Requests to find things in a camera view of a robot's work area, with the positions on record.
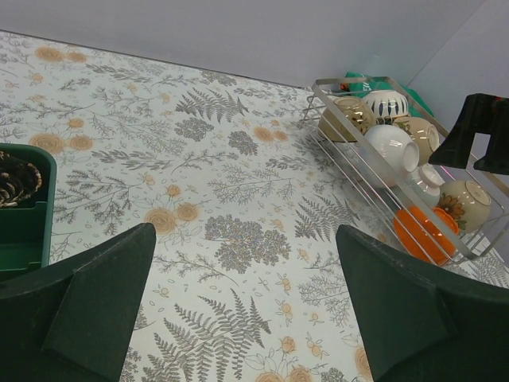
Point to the metal wire dish rack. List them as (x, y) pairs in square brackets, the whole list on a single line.
[(339, 121)]

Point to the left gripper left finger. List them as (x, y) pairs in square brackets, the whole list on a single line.
[(73, 320)]

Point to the floral tablecloth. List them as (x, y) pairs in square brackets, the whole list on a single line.
[(246, 282)]

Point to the green folded cloth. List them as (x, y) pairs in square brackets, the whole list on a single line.
[(358, 86)]

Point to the orange plastic bowl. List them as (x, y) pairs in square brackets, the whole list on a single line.
[(421, 237)]

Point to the plain white bowl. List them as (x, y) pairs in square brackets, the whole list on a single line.
[(399, 155)]

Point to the pale green checked bowl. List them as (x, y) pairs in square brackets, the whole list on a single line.
[(426, 183)]

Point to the beige bowl green leaf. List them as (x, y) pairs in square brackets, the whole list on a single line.
[(423, 133)]

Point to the beige orange flower bowl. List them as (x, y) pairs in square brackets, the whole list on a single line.
[(467, 203)]

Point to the white blue striped bowl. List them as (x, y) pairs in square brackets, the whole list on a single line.
[(387, 103)]

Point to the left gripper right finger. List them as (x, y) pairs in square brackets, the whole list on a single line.
[(420, 322)]

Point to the green compartment tray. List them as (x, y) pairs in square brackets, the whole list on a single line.
[(28, 182)]

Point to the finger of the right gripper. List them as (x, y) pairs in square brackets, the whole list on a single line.
[(495, 159), (456, 148)]

